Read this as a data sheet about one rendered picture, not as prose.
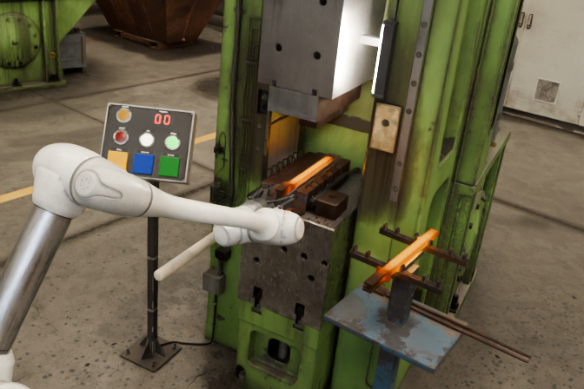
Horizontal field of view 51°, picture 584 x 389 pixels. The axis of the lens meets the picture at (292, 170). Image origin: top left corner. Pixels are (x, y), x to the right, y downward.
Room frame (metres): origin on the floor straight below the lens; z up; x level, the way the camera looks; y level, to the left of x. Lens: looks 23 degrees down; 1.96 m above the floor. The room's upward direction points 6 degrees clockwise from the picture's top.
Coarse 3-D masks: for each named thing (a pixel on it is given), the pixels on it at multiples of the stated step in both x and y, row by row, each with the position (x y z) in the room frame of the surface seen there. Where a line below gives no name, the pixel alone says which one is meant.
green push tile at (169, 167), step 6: (162, 156) 2.16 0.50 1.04; (162, 162) 2.15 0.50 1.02; (168, 162) 2.15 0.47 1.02; (174, 162) 2.15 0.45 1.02; (162, 168) 2.13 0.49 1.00; (168, 168) 2.14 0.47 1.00; (174, 168) 2.14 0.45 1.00; (162, 174) 2.12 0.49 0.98; (168, 174) 2.13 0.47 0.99; (174, 174) 2.13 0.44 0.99
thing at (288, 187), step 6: (318, 162) 2.34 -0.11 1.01; (324, 162) 2.35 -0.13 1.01; (312, 168) 2.27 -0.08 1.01; (318, 168) 2.29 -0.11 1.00; (300, 174) 2.21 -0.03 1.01; (306, 174) 2.21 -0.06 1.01; (312, 174) 2.24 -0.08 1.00; (294, 180) 2.14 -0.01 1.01; (300, 180) 2.15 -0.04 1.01; (282, 186) 2.05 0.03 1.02; (288, 186) 2.06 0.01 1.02; (294, 186) 2.08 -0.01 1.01; (276, 192) 2.02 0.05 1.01; (282, 192) 2.04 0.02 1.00; (288, 192) 2.08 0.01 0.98; (276, 198) 2.01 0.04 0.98
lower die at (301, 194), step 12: (312, 156) 2.45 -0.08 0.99; (324, 156) 2.44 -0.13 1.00; (336, 156) 2.45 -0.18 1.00; (288, 168) 2.31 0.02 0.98; (300, 168) 2.30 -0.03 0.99; (324, 168) 2.32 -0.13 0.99; (348, 168) 2.44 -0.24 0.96; (264, 180) 2.17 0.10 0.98; (276, 180) 2.16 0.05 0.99; (288, 180) 2.18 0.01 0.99; (312, 180) 2.19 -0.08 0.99; (324, 180) 2.21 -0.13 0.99; (300, 192) 2.08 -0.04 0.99; (312, 192) 2.11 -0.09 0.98; (300, 204) 2.08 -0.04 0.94
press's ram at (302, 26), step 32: (288, 0) 2.13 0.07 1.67; (320, 0) 2.09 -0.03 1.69; (352, 0) 2.11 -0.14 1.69; (384, 0) 2.40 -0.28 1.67; (288, 32) 2.13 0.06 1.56; (320, 32) 2.08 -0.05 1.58; (352, 32) 2.14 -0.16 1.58; (288, 64) 2.12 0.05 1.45; (320, 64) 2.07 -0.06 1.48; (352, 64) 2.18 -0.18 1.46; (320, 96) 2.07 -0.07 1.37
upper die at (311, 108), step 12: (276, 96) 2.14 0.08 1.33; (288, 96) 2.12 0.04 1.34; (300, 96) 2.10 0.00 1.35; (312, 96) 2.08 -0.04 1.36; (348, 96) 2.33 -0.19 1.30; (276, 108) 2.14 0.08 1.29; (288, 108) 2.12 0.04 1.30; (300, 108) 2.10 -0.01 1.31; (312, 108) 2.08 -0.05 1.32; (324, 108) 2.12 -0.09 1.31; (336, 108) 2.23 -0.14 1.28; (312, 120) 2.07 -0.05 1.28
